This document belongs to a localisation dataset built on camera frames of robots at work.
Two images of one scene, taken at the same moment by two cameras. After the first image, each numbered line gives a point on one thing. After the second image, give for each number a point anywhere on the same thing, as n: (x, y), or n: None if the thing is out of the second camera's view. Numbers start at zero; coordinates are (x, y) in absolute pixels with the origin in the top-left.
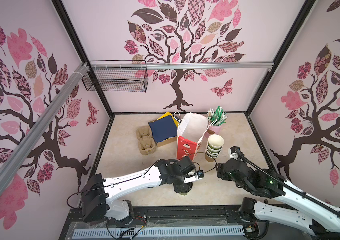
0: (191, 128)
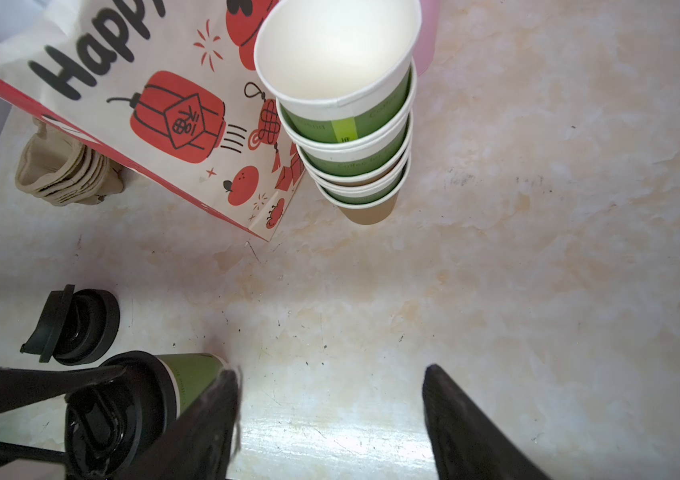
0: (165, 93)
